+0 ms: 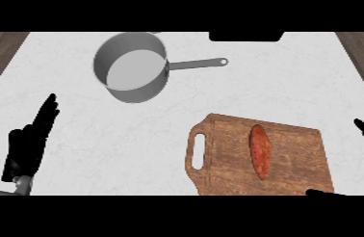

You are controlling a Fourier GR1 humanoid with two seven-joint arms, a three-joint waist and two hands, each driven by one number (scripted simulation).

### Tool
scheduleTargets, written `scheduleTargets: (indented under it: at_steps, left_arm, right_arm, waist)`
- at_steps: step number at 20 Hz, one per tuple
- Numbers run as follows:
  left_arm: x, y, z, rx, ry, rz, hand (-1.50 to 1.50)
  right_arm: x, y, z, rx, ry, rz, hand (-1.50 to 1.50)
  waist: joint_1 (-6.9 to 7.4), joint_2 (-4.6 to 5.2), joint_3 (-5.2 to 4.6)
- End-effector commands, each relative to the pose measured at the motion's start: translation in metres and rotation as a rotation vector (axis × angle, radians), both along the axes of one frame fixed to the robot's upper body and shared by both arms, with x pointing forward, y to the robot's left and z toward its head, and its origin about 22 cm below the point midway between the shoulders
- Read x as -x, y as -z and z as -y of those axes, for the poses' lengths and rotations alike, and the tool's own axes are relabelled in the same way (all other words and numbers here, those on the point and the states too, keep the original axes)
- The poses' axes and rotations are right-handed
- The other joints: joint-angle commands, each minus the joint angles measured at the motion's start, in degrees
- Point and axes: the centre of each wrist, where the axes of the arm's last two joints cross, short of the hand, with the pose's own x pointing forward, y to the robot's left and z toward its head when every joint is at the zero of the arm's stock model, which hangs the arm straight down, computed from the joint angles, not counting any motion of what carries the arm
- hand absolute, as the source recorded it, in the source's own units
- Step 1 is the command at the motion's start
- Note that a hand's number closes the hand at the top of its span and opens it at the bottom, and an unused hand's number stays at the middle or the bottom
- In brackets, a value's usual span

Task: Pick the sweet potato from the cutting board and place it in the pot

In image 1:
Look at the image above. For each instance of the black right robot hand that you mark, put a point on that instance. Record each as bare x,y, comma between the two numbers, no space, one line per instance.
321,192

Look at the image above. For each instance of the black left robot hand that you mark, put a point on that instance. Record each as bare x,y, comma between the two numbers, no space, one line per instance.
29,144

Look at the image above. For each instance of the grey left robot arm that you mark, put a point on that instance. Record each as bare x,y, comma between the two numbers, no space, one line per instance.
22,186

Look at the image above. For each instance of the brown wooden cutting board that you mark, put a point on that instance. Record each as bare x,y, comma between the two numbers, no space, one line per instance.
297,151

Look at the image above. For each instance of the orange sweet potato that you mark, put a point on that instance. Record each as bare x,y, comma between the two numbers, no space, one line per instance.
259,151

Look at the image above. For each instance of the black appliance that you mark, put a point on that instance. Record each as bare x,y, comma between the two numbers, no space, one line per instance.
246,36

